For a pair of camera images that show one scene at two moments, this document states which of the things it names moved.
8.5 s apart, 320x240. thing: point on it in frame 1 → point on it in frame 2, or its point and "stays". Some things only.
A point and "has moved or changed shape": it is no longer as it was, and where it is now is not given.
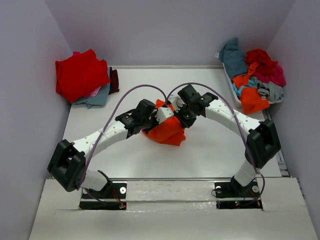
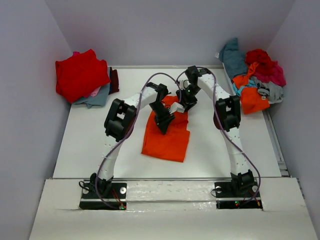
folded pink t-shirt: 95,91 stays
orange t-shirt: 171,131 has moved or changed shape
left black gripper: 155,121 → 162,122
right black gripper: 185,123 → 190,103
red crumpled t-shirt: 261,56 stays
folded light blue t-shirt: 99,99 stays
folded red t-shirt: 79,75 stays
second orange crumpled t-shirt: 251,100 stays
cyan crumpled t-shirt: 251,84 stays
